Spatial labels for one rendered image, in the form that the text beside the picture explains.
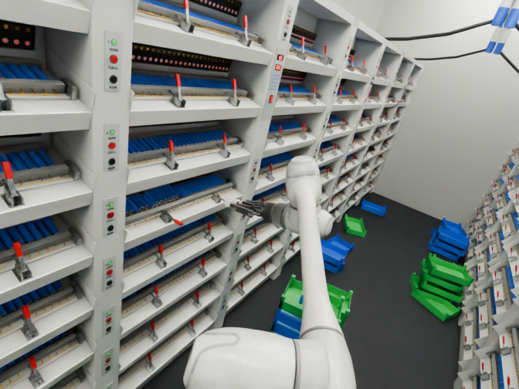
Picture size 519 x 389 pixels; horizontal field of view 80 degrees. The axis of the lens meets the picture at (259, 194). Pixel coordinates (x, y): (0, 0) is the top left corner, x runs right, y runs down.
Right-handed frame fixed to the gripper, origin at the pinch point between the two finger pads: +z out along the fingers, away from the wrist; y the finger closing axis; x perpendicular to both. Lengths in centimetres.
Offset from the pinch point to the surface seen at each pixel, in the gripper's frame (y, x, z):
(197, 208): -11.2, -0.5, 8.9
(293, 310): 25, -60, -18
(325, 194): 156, -39, 20
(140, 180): -40.2, 17.9, 2.1
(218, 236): 5.5, -20.4, 13.3
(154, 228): -32.8, -1.2, 7.9
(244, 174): 15.9, 8.0, 5.9
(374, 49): 156, 76, -8
